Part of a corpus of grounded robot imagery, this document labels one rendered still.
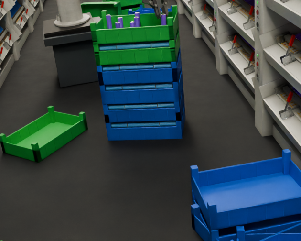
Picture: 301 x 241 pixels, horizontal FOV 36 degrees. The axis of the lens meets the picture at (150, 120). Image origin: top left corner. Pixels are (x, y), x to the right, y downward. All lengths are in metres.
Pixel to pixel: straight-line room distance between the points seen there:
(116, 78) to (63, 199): 0.50
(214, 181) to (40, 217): 0.55
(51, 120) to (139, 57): 0.59
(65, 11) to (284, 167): 1.47
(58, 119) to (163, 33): 0.69
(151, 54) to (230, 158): 0.47
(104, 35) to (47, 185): 0.57
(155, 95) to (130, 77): 0.12
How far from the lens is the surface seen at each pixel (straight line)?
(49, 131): 2.06
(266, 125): 1.83
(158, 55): 1.72
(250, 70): 1.99
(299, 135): 1.52
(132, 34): 1.71
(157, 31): 1.70
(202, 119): 1.99
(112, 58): 1.75
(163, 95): 1.78
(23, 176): 1.78
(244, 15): 2.09
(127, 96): 1.80
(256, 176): 1.46
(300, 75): 1.45
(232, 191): 1.39
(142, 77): 1.76
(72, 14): 2.50
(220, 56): 2.43
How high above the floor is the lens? 0.88
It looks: 26 degrees down
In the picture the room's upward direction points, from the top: 6 degrees counter-clockwise
